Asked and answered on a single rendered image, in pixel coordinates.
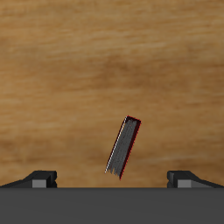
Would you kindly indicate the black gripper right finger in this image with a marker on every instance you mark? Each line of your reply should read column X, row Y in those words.
column 181, row 178

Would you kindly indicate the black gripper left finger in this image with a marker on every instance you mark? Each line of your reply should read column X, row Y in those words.
column 40, row 178

